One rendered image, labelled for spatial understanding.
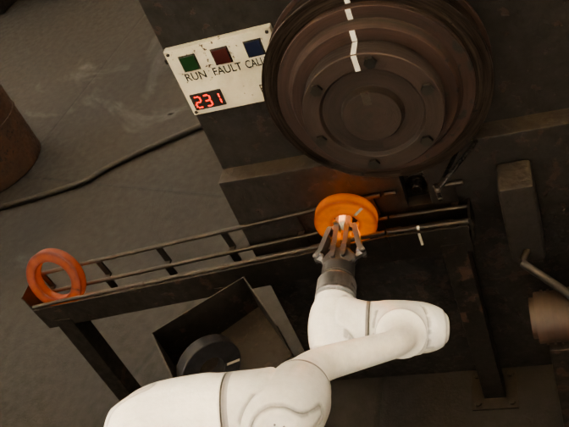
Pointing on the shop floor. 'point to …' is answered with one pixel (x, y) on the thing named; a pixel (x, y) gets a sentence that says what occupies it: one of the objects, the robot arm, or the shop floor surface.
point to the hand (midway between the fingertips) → (344, 215)
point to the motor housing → (554, 338)
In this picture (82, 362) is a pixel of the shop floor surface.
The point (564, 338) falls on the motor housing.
